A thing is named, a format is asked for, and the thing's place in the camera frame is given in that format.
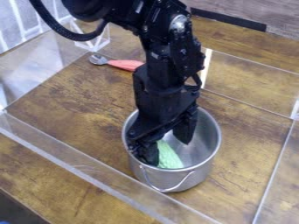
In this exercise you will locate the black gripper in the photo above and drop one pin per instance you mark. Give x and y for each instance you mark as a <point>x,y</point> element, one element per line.
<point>166,102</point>

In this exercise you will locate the green bumpy toy vegetable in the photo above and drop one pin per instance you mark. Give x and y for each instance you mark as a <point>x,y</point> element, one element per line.
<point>169,158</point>

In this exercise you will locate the silver metal pot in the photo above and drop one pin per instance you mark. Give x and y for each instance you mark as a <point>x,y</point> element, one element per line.
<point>197,156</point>

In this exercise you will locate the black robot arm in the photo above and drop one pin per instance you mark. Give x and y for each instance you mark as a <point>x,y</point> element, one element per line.
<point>161,22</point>

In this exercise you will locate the red handled metal spoon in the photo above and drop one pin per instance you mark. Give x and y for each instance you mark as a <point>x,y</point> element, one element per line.
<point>128,65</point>

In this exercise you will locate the clear acrylic enclosure panel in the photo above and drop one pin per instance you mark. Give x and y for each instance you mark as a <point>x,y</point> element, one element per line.
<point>39,152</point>

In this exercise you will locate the black strip on wall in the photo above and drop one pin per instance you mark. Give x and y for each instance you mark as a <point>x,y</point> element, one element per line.
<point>229,19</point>

